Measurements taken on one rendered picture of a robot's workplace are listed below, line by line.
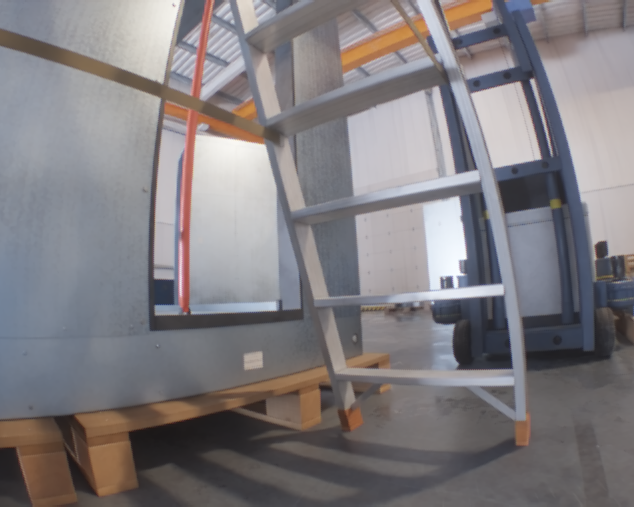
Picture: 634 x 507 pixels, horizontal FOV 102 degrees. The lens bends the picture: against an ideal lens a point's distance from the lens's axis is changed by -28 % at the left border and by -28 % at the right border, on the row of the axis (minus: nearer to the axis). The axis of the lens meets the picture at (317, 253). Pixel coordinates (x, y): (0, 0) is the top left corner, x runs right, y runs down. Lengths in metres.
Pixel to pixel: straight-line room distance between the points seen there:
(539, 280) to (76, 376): 2.14
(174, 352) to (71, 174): 0.51
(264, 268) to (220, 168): 1.70
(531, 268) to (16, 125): 2.31
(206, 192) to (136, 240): 4.58
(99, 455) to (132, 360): 0.25
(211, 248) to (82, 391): 4.55
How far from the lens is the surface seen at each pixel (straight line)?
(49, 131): 0.94
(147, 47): 1.16
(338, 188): 1.56
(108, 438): 0.82
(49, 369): 0.86
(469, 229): 1.96
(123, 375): 0.91
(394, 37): 9.62
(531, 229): 2.21
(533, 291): 2.19
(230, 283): 5.32
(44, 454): 0.80
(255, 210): 5.64
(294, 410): 1.17
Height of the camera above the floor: 0.41
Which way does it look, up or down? 8 degrees up
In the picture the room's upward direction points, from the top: 3 degrees counter-clockwise
